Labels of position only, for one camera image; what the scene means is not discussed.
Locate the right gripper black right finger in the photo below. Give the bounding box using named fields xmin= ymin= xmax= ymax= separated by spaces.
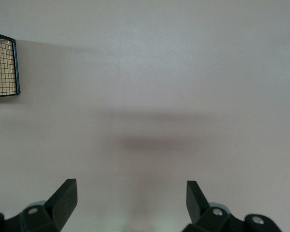
xmin=182 ymin=180 xmax=283 ymax=232

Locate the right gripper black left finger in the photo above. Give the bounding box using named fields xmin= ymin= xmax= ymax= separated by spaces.
xmin=0 ymin=178 xmax=77 ymax=232

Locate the black wire basket wooden base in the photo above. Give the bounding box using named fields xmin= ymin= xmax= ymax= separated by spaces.
xmin=0 ymin=31 xmax=22 ymax=98

